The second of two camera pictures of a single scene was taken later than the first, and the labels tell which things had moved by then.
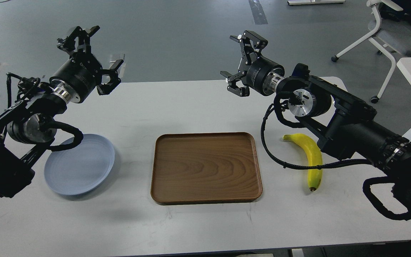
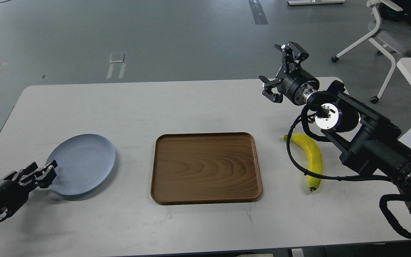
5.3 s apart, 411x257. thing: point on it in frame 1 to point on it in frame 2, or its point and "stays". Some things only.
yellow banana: x=314 y=156 stays
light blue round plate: x=78 y=169 stays
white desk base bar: x=294 y=3 stays
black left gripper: x=78 y=77 to x=5 y=197
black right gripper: x=263 y=76 to x=297 y=85
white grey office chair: x=395 y=39 stays
